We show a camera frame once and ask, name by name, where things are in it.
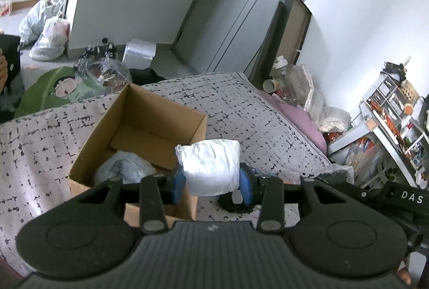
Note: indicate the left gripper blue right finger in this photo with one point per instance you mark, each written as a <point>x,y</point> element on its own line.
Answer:
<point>266,191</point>

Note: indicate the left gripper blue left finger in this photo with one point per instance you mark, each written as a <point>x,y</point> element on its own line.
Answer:
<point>156,191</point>

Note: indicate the black fuzzy soft object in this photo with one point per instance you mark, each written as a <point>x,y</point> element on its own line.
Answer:
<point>233,203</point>

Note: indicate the white soft tissue pack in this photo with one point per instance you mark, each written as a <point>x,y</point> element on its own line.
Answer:
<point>211,167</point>

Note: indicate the light blue fluffy cloth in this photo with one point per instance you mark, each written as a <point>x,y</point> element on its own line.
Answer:
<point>128,167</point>

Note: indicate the white desk shelf unit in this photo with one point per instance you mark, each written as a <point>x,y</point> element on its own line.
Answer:
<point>386,113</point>

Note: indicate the brown cardboard box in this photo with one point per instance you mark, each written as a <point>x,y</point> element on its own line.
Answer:
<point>140,122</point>

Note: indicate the pink pillow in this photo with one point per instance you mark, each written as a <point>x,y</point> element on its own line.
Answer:
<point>300,119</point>

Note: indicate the white crumpled bags pile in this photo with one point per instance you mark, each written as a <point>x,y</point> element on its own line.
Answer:
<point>327,119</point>

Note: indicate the paper cup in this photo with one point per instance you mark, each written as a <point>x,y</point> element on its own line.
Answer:
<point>270,85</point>

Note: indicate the clear plastic bottle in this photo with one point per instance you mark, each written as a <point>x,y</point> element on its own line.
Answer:
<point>281,74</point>

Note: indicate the black patterned white bedspread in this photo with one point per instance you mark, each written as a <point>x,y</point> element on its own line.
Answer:
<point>37,151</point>

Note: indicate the clear plastic bag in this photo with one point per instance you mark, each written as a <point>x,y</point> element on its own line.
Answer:
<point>104,76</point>

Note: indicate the white small appliance box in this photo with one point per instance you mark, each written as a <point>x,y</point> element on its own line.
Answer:
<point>139,54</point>

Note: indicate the green cartoon cushion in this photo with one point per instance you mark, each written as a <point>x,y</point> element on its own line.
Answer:
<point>58,87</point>

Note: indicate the grey door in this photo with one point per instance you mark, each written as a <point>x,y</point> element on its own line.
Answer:
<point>223,35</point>

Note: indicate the dark folded table board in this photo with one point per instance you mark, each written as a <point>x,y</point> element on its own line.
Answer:
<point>285,36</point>

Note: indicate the white plastic bag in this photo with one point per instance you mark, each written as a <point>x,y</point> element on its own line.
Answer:
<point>52,41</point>

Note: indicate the grey plastic bag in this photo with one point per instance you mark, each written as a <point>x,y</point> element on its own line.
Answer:
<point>32,25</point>

